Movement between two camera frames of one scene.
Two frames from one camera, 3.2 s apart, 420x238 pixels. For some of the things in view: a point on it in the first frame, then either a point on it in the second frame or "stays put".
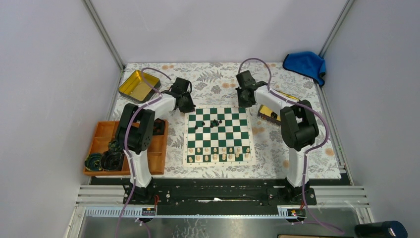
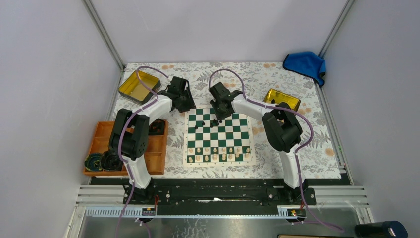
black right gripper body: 242,102 -> 219,113
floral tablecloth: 270,156 stays put
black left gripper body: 186,104 stays put
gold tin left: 135,89 stays put
